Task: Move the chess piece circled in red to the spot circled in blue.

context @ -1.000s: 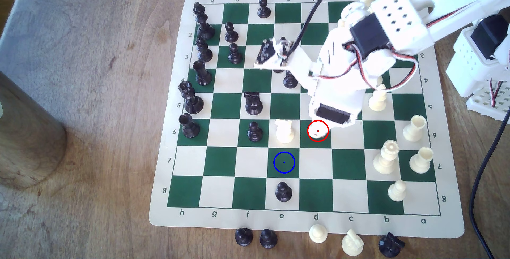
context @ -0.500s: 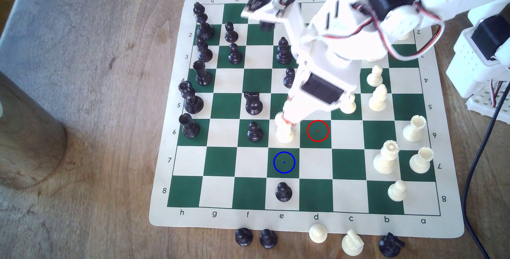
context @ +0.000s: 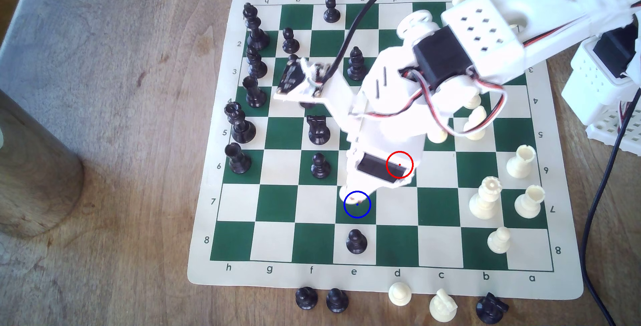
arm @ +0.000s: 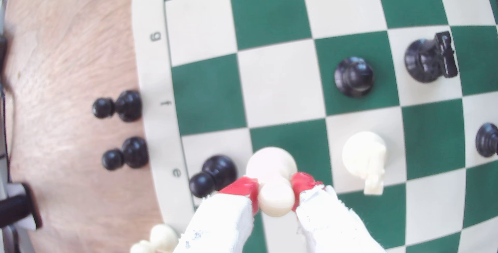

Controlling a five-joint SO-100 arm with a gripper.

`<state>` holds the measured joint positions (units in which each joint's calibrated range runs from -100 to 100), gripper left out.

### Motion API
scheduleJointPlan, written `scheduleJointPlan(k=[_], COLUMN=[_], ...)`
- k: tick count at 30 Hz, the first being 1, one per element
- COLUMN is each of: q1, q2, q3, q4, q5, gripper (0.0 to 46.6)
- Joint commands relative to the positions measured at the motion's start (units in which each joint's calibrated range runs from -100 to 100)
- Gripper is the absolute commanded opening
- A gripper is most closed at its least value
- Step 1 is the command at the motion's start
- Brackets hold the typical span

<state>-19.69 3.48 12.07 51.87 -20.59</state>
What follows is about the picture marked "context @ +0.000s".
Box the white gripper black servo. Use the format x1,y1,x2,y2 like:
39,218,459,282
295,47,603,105
339,45,439,203

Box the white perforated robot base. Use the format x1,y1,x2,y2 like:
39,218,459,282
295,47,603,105
586,96,641,156

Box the green and white chess mat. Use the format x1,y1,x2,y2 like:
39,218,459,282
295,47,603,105
187,0,585,301

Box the black knight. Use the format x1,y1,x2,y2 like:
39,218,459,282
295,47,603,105
476,293,510,325
306,115,331,146

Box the white queen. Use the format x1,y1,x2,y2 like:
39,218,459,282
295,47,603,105
469,176,503,220

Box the black bishop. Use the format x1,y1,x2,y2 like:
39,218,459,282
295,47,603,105
245,47,268,79
347,46,368,82

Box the white bishop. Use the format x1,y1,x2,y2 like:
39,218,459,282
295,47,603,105
463,106,488,141

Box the black queen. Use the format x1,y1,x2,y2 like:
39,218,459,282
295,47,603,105
224,102,257,144

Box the white knight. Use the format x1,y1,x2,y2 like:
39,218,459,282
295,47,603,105
429,288,458,323

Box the white rook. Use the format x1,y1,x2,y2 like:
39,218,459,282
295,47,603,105
514,185,546,219
506,145,537,180

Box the black king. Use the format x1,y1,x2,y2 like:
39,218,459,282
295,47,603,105
242,3,271,51

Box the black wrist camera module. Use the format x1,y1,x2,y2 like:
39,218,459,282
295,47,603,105
273,55,331,104

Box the red black white servo wire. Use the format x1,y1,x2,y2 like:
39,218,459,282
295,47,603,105
371,65,507,135
619,100,634,130

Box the black power cable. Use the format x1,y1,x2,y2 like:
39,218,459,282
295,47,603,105
578,88,641,326

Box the wooden cylindrical post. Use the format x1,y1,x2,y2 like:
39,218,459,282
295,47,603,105
0,88,85,239

